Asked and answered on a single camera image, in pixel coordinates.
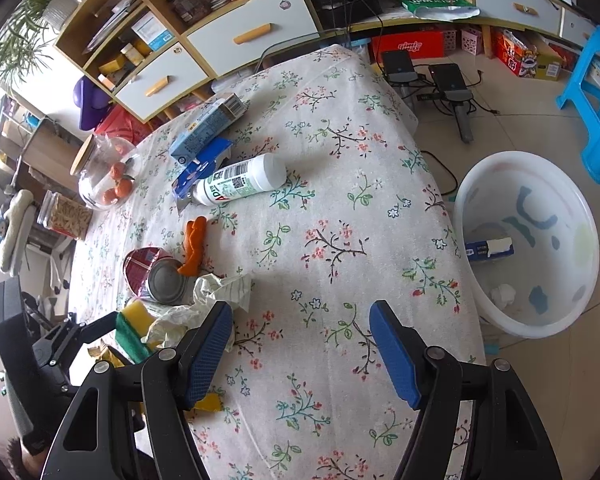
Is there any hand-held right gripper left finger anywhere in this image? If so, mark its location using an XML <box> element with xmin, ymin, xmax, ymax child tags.
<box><xmin>40</xmin><ymin>300</ymin><xmax>236</xmax><ymax>480</ymax></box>

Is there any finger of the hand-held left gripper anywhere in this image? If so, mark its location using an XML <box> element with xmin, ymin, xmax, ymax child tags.
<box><xmin>32</xmin><ymin>312</ymin><xmax>118</xmax><ymax>386</ymax></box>

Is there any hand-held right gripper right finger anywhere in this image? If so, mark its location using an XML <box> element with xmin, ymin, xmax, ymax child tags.
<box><xmin>369</xmin><ymin>300</ymin><xmax>563</xmax><ymax>480</ymax></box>

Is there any white plastic wrapper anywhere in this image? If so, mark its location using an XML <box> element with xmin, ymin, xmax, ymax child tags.
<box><xmin>140</xmin><ymin>272</ymin><xmax>253</xmax><ymax>348</ymax></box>

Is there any red metal can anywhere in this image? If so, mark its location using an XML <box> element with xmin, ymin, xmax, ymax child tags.
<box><xmin>123</xmin><ymin>246</ymin><xmax>201</xmax><ymax>306</ymax></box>

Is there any orange plastic toy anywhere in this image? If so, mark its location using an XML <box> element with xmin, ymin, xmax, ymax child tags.
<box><xmin>176</xmin><ymin>216</ymin><xmax>207</xmax><ymax>276</ymax></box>

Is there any white plastic bottle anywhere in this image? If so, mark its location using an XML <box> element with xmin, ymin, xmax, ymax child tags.
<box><xmin>192</xmin><ymin>152</ymin><xmax>287</xmax><ymax>207</ymax></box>

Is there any blue foil packet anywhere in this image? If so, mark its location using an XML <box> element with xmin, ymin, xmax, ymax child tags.
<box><xmin>172</xmin><ymin>137</ymin><xmax>233</xmax><ymax>211</ymax></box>

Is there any white plastic basin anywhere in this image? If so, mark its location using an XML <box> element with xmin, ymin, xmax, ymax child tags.
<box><xmin>452</xmin><ymin>151</ymin><xmax>600</xmax><ymax>338</ymax></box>

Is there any person's left forearm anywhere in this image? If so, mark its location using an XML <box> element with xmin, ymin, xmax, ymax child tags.
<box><xmin>2</xmin><ymin>425</ymin><xmax>56</xmax><ymax>480</ymax></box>

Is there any yellow brown wrapper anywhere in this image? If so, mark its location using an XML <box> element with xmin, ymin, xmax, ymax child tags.
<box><xmin>87</xmin><ymin>340</ymin><xmax>131</xmax><ymax>366</ymax></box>

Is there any yellow green sponge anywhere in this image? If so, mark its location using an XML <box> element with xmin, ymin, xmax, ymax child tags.
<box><xmin>115</xmin><ymin>297</ymin><xmax>156</xmax><ymax>365</ymax></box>

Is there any white blue plush toy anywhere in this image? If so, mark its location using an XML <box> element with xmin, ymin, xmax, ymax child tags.
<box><xmin>0</xmin><ymin>190</ymin><xmax>36</xmax><ymax>273</ymax></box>

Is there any clear jar of snacks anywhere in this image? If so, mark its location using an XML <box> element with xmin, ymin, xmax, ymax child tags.
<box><xmin>36</xmin><ymin>189</ymin><xmax>95</xmax><ymax>241</ymax></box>

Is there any white crumpled tissue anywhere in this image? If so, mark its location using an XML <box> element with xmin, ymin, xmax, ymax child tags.
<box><xmin>489</xmin><ymin>284</ymin><xmax>517</xmax><ymax>308</ymax></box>

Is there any small blue white box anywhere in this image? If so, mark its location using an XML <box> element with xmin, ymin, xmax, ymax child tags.
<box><xmin>464</xmin><ymin>236</ymin><xmax>515</xmax><ymax>263</ymax></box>

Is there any glass jar with wooden lid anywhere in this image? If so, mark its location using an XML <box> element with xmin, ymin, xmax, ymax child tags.
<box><xmin>70</xmin><ymin>134</ymin><xmax>143</xmax><ymax>211</ymax></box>

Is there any floral tablecloth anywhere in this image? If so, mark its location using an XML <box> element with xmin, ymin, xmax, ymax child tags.
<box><xmin>67</xmin><ymin>44</ymin><xmax>486</xmax><ymax>480</ymax></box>

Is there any red plastic bag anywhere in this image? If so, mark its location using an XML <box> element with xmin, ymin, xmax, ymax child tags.
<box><xmin>94</xmin><ymin>105</ymin><xmax>153</xmax><ymax>146</ymax></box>

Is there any purple plastic container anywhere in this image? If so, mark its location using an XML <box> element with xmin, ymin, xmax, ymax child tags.
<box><xmin>72</xmin><ymin>76</ymin><xmax>113</xmax><ymax>131</ymax></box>

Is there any blue carton box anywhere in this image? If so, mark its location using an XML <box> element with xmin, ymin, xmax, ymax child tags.
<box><xmin>169</xmin><ymin>92</ymin><xmax>246</xmax><ymax>163</ymax></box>

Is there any grey drawer with sticker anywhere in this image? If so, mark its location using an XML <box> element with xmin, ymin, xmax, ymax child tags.
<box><xmin>114</xmin><ymin>45</ymin><xmax>212</xmax><ymax>123</ymax></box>

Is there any light blue box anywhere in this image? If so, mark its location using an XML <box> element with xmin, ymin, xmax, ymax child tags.
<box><xmin>130</xmin><ymin>12</ymin><xmax>176</xmax><ymax>51</ymax></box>

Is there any green potted plant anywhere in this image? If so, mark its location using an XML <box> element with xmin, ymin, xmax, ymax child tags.
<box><xmin>0</xmin><ymin>0</ymin><xmax>86</xmax><ymax>76</ymax></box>

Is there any red cardboard box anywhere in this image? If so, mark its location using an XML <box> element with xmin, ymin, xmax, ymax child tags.
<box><xmin>371</xmin><ymin>30</ymin><xmax>446</xmax><ymax>68</ymax></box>

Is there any printed cardboard box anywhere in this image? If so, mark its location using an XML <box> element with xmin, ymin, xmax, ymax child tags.
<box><xmin>495</xmin><ymin>30</ymin><xmax>563</xmax><ymax>81</ymax></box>

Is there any large grey drawer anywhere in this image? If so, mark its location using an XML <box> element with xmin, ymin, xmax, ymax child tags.
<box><xmin>185</xmin><ymin>0</ymin><xmax>323</xmax><ymax>81</ymax></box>

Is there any green white plastic bag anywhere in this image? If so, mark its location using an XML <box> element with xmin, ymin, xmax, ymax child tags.
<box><xmin>400</xmin><ymin>0</ymin><xmax>481</xmax><ymax>21</ymax></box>

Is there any black bag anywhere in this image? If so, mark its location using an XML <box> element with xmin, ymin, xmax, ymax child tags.
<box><xmin>307</xmin><ymin>0</ymin><xmax>383</xmax><ymax>31</ymax></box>

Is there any long grey drawer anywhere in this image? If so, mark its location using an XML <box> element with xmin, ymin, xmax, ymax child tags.
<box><xmin>474</xmin><ymin>0</ymin><xmax>563</xmax><ymax>36</ymax></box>

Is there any small grey drawer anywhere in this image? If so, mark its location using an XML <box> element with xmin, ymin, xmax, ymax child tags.
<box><xmin>560</xmin><ymin>10</ymin><xmax>598</xmax><ymax>48</ymax></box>

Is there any black floor cable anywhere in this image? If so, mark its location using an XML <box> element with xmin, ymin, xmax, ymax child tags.
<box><xmin>420</xmin><ymin>147</ymin><xmax>461</xmax><ymax>203</ymax></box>

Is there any black device with grey handle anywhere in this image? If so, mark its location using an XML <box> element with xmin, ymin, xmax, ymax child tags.
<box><xmin>429</xmin><ymin>64</ymin><xmax>476</xmax><ymax>143</ymax></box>
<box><xmin>382</xmin><ymin>50</ymin><xmax>421</xmax><ymax>98</ymax></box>

